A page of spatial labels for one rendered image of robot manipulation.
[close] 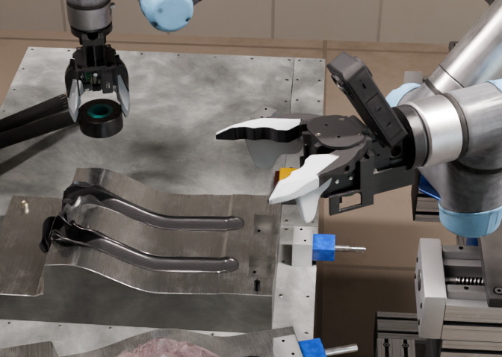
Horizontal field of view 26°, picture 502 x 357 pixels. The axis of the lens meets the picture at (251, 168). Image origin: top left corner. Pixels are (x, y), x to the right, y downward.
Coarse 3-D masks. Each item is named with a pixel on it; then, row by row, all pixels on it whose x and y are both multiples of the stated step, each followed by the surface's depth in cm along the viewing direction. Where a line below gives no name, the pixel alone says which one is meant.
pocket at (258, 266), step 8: (256, 256) 185; (264, 256) 185; (248, 264) 184; (256, 264) 186; (264, 264) 186; (272, 264) 185; (248, 272) 185; (256, 272) 185; (264, 272) 185; (272, 272) 184
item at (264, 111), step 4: (260, 108) 226; (264, 108) 226; (268, 108) 226; (272, 108) 226; (256, 112) 225; (260, 112) 225; (264, 112) 225; (268, 112) 225; (272, 112) 225; (276, 112) 226; (252, 116) 224; (256, 116) 224; (260, 116) 224; (264, 116) 224; (268, 116) 224
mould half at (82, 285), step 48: (144, 192) 197; (0, 240) 192; (144, 240) 187; (192, 240) 188; (240, 240) 188; (0, 288) 183; (48, 288) 180; (96, 288) 179; (144, 288) 179; (192, 288) 179; (240, 288) 178
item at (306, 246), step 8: (296, 232) 195; (304, 232) 195; (312, 232) 195; (296, 240) 193; (304, 240) 194; (312, 240) 193; (320, 240) 195; (328, 240) 195; (296, 248) 193; (304, 248) 193; (312, 248) 194; (320, 248) 193; (328, 248) 193; (336, 248) 195; (344, 248) 195; (352, 248) 195; (360, 248) 195; (296, 256) 194; (304, 256) 194; (312, 256) 194; (320, 256) 194; (328, 256) 194; (296, 264) 196; (304, 264) 195
